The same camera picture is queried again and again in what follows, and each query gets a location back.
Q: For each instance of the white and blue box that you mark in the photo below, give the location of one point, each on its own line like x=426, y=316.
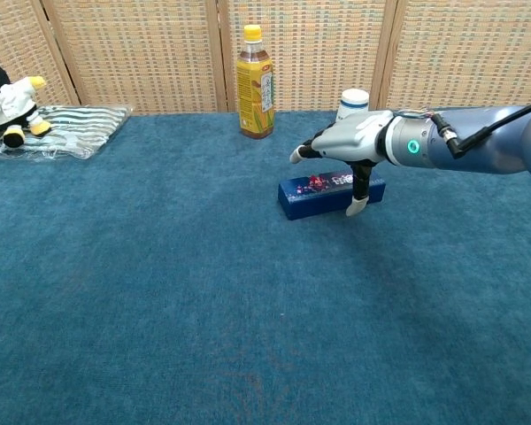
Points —
x=318, y=201

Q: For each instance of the yellow tea bottle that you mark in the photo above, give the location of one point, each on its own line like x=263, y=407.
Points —
x=254, y=97

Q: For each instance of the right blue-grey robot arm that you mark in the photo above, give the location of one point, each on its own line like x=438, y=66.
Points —
x=491, y=146

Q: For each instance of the white paper cup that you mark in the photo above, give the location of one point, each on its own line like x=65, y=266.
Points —
x=354, y=104

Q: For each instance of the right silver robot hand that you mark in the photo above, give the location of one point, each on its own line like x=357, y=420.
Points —
x=354, y=137

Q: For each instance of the blue carpet table cover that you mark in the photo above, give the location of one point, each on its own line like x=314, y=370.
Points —
x=159, y=288

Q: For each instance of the striped clear plastic bag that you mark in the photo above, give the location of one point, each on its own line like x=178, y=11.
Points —
x=84, y=128

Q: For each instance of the woven folding screen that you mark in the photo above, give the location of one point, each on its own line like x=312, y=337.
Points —
x=137, y=53

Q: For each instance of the black white plush toy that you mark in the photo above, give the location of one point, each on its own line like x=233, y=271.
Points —
x=9, y=102

